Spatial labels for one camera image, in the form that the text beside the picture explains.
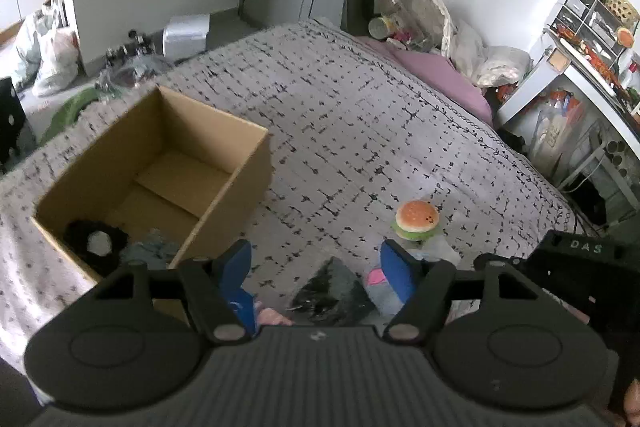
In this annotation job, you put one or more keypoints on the black fluffy plush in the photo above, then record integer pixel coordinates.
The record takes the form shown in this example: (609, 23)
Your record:
(82, 239)

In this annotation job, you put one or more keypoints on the green floor cushion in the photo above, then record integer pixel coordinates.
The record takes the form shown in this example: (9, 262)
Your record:
(67, 112)

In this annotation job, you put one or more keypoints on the printed tin can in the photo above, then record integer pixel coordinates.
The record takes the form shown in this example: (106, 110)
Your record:
(381, 27)

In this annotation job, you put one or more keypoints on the pink pillow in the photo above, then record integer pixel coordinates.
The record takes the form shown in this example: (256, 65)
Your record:
(440, 74)

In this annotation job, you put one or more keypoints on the orange round ornament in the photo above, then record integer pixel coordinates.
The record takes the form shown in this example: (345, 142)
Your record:
(625, 37)

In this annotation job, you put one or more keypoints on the brown cardboard box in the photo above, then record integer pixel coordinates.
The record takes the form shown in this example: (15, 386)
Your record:
(200, 132)

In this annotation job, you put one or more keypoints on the burger plush toy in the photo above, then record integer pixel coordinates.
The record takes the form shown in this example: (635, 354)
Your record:
(417, 217)

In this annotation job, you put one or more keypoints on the grey-blue soft cloth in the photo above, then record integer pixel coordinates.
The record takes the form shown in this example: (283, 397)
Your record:
(150, 249)

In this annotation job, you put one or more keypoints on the pale blue plastic bag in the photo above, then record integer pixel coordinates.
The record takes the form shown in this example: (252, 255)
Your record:
(27, 44)

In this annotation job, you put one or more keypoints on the clear drawer organizer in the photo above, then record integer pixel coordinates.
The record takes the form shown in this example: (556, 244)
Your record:
(585, 14)

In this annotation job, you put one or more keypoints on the white desk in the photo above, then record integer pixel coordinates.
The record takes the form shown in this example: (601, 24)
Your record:
(575, 79)

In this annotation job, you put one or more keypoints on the woven basket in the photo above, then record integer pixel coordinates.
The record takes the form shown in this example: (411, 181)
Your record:
(620, 4)

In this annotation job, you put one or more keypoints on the white storage box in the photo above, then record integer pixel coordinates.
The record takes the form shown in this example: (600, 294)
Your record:
(185, 36)

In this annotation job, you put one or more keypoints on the clear plastic bag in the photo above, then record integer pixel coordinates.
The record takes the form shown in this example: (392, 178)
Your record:
(437, 249)

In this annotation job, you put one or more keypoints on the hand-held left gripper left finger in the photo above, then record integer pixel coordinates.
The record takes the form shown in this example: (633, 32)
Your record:
(236, 264)

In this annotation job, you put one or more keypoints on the pile of dark floor clutter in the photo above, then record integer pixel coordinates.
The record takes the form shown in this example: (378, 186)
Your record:
(127, 62)

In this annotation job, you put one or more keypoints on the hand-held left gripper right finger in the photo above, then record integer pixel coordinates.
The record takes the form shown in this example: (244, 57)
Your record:
(399, 272)

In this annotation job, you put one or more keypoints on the pink soft item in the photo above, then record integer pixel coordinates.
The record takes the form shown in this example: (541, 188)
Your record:
(274, 318)

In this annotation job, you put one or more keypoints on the black dice stool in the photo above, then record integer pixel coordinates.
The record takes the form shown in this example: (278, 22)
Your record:
(9, 119)

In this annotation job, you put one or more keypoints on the dark plastic bag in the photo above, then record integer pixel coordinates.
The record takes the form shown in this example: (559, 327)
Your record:
(330, 294)

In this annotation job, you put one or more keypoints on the grey and pink plush toy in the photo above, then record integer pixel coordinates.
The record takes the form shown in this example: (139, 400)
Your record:
(382, 289)

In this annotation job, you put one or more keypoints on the crumpled white plastic bags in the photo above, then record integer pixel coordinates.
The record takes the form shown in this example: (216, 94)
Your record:
(500, 64)

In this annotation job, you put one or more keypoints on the white plastic bag red print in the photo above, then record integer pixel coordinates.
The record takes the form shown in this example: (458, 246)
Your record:
(57, 59)

